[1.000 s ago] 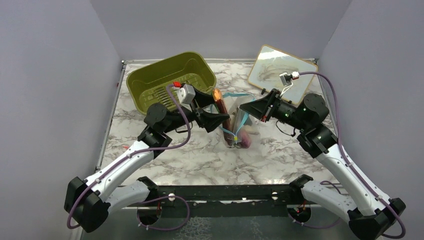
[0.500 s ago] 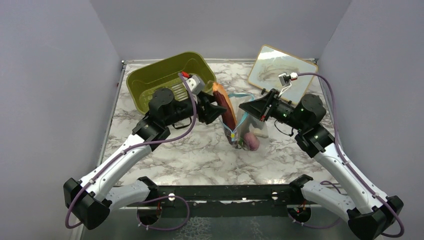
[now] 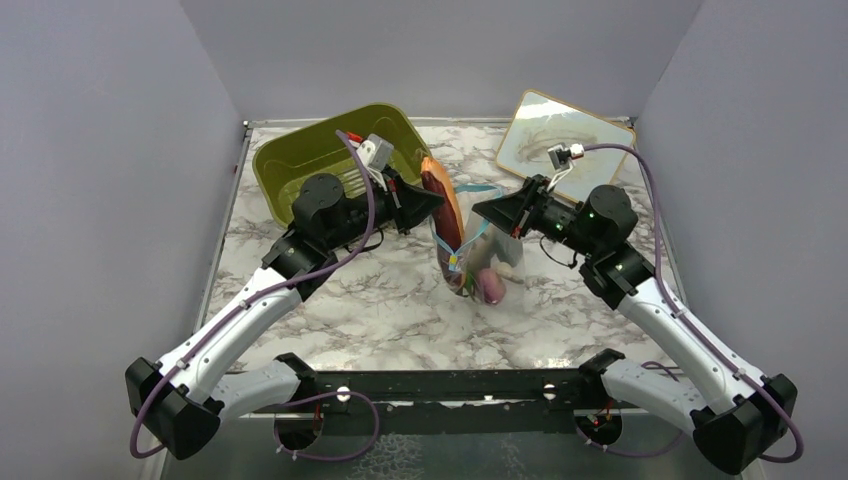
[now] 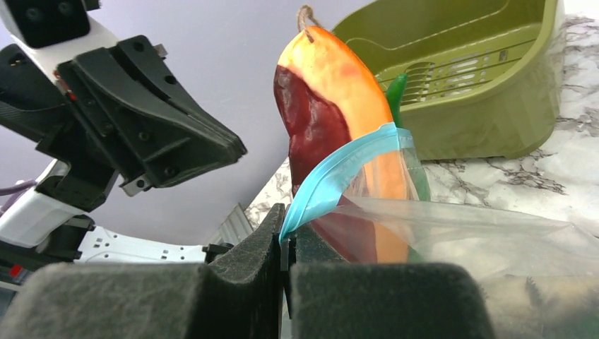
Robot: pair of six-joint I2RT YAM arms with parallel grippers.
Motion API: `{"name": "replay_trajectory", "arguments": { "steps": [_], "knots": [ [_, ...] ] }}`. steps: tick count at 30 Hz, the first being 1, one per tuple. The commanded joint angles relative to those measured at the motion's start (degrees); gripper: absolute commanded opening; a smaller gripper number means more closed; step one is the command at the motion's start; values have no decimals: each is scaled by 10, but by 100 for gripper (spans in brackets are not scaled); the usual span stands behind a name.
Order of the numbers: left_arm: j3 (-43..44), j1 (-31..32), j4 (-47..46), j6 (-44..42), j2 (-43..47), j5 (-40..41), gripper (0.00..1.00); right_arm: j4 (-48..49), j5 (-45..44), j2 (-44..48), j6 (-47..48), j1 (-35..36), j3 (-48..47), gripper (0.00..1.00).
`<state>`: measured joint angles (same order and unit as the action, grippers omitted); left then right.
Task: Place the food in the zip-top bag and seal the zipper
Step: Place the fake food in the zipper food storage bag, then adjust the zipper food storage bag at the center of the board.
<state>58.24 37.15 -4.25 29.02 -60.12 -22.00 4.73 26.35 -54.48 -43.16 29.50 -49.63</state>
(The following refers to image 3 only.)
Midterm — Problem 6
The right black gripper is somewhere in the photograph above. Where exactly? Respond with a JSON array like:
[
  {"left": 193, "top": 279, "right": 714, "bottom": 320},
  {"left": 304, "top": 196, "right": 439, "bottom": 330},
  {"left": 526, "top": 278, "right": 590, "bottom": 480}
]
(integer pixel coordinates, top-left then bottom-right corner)
[{"left": 473, "top": 174, "right": 601, "bottom": 258}]

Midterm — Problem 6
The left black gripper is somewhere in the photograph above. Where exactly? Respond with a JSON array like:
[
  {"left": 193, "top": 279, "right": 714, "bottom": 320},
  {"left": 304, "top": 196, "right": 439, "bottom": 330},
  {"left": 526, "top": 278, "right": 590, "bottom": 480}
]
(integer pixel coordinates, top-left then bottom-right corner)
[{"left": 325, "top": 164, "right": 446, "bottom": 251}]

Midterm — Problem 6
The orange squash slice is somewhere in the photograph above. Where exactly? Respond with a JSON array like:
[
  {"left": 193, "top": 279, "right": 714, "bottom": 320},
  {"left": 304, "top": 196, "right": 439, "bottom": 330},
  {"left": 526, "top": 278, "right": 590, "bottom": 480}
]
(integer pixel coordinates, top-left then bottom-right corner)
[{"left": 420, "top": 156, "right": 466, "bottom": 293}]

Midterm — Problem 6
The white garlic piece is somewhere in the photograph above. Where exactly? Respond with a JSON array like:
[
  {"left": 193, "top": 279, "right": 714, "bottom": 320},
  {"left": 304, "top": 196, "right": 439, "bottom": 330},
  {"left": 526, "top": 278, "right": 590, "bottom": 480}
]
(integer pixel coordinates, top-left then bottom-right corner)
[{"left": 494, "top": 262, "right": 524, "bottom": 284}]

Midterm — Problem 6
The clear zip top bag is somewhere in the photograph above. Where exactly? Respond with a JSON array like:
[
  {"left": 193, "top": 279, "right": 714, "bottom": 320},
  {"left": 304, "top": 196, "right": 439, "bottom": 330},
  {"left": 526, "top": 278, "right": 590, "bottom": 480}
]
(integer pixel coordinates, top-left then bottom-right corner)
[{"left": 429, "top": 184, "right": 526, "bottom": 310}]

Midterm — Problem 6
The purple red onion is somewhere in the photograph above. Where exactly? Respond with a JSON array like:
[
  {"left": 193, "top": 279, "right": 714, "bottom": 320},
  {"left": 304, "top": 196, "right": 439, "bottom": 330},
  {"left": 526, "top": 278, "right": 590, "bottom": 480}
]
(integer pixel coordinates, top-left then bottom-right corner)
[{"left": 476, "top": 268, "right": 506, "bottom": 305}]

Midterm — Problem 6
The olive green plastic bin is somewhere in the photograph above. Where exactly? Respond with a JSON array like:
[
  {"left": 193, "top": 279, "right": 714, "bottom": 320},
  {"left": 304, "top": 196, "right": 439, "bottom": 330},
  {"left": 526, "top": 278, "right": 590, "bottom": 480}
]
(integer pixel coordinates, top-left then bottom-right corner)
[{"left": 252, "top": 103, "right": 431, "bottom": 227}]

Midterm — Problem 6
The red meat slice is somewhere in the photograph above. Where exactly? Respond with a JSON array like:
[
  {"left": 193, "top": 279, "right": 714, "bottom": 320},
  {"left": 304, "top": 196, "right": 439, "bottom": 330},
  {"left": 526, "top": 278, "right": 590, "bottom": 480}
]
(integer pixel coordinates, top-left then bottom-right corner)
[{"left": 421, "top": 157, "right": 464, "bottom": 292}]

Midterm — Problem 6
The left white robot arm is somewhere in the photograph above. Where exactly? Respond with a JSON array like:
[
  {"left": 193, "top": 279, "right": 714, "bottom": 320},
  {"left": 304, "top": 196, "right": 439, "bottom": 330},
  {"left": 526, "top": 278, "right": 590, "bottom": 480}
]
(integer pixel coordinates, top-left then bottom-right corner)
[{"left": 125, "top": 168, "right": 444, "bottom": 460}]

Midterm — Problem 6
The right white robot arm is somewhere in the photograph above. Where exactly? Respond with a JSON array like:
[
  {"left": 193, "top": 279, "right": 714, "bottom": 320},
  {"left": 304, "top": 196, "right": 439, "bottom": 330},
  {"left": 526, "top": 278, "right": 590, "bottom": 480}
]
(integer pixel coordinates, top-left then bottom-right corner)
[{"left": 472, "top": 175, "right": 798, "bottom": 475}]

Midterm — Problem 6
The wood framed whiteboard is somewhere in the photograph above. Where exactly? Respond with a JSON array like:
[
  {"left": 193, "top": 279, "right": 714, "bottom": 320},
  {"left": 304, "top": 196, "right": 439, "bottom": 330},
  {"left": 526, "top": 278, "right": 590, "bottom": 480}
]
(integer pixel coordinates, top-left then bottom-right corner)
[{"left": 495, "top": 90, "right": 636, "bottom": 202}]

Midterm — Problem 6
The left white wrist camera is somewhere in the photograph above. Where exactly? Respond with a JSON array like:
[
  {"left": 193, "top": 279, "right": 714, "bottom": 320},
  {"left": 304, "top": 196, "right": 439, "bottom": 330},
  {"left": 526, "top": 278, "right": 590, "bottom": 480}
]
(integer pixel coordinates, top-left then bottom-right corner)
[{"left": 357, "top": 134, "right": 394, "bottom": 191}]

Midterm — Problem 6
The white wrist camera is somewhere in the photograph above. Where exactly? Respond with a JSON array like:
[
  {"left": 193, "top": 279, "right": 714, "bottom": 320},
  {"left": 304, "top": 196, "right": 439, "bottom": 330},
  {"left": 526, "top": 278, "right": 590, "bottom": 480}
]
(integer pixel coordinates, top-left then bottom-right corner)
[
  {"left": 357, "top": 134, "right": 394, "bottom": 191},
  {"left": 547, "top": 143, "right": 585, "bottom": 192}
]

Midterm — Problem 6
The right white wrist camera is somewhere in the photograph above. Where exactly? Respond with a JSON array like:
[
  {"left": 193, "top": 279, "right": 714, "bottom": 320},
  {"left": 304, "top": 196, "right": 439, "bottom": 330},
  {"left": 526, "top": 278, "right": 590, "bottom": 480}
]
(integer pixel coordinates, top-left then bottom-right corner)
[{"left": 547, "top": 143, "right": 585, "bottom": 192}]

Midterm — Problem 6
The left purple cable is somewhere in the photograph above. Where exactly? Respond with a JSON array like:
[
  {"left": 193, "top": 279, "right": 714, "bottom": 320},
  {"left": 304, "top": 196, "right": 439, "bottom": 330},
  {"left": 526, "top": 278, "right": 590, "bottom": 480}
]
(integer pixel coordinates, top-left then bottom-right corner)
[{"left": 129, "top": 129, "right": 382, "bottom": 463}]

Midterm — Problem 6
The purple cable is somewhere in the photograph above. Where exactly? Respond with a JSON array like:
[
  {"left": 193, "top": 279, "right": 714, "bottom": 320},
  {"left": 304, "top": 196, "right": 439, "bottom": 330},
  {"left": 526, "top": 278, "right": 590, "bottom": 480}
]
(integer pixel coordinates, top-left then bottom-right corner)
[
  {"left": 129, "top": 129, "right": 382, "bottom": 463},
  {"left": 582, "top": 143, "right": 805, "bottom": 464}
]

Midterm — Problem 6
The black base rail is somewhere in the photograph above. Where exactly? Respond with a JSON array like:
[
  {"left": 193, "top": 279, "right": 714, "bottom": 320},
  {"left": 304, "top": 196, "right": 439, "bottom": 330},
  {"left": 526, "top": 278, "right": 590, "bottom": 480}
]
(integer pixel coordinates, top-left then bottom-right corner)
[{"left": 259, "top": 367, "right": 635, "bottom": 436}]

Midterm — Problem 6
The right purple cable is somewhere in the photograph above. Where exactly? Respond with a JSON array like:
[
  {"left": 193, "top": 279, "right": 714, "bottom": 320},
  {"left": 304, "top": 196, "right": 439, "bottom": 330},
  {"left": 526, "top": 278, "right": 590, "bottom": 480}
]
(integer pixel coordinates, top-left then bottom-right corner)
[{"left": 582, "top": 143, "right": 805, "bottom": 464}]

